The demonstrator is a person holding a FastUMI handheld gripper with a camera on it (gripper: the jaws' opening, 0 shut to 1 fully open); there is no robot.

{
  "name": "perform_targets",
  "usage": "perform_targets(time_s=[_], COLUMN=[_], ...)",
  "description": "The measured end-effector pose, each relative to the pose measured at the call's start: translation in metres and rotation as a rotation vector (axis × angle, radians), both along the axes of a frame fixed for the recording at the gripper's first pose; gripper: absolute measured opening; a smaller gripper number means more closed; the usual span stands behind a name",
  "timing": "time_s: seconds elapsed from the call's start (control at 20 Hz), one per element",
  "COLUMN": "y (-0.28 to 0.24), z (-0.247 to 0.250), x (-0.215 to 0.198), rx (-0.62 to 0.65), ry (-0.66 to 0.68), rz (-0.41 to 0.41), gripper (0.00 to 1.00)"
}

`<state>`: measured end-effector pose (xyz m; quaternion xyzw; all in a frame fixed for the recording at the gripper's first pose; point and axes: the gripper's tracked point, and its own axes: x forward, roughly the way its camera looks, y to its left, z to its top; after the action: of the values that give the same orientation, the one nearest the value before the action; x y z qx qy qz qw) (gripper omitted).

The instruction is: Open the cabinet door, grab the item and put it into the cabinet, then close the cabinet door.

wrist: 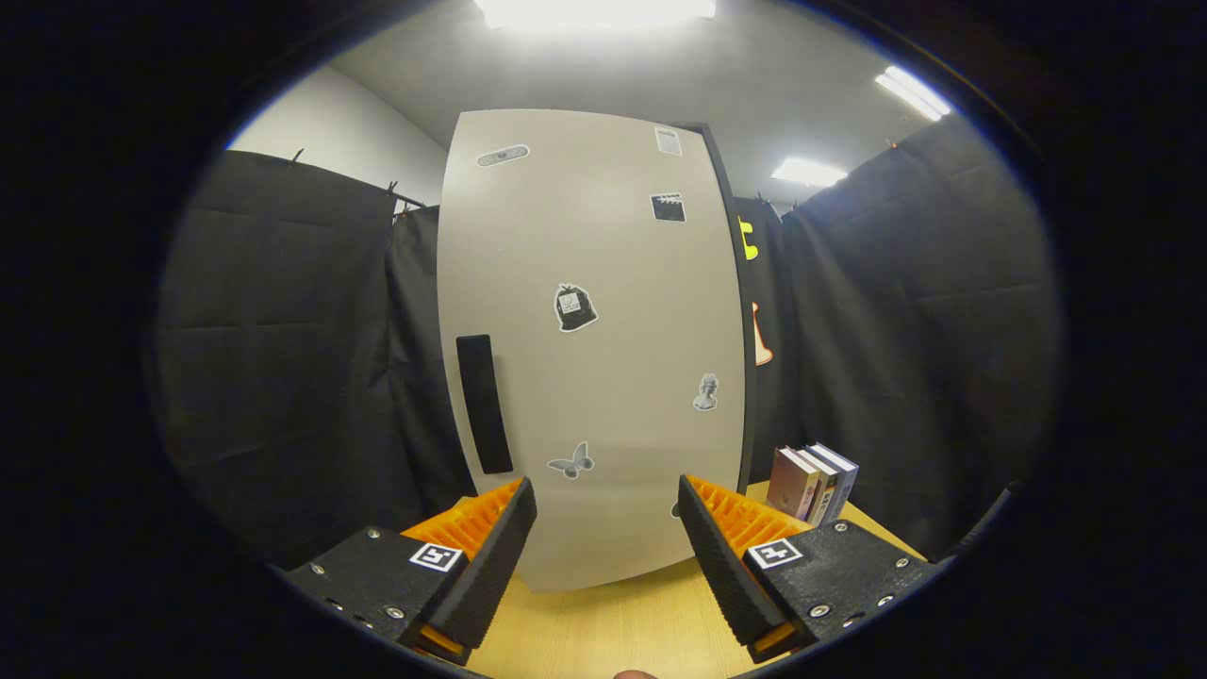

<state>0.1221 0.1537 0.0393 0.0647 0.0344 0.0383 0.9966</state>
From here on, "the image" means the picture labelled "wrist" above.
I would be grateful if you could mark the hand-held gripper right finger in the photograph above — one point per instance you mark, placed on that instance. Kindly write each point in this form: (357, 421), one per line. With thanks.
(721, 566)

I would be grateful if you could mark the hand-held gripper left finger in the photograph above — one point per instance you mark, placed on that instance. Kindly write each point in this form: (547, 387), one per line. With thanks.
(492, 566)

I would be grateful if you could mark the book with pink cover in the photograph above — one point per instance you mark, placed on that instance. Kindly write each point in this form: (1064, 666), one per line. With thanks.
(790, 483)

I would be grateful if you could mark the book with grey cover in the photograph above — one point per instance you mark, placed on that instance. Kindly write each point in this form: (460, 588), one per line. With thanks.
(820, 486)

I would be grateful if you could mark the book with dark blue cover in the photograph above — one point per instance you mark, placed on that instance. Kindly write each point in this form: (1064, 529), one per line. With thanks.
(842, 483)

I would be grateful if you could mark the black backdrop cloth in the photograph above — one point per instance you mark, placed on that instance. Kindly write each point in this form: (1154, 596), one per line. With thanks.
(943, 330)
(283, 358)

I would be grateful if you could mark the small ceiling light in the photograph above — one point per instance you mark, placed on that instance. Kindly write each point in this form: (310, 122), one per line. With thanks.
(808, 172)

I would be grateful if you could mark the long ceiling light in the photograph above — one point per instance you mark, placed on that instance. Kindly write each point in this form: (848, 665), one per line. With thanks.
(912, 91)

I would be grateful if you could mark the large ceiling light panel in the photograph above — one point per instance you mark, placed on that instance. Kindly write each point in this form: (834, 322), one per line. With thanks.
(594, 11)

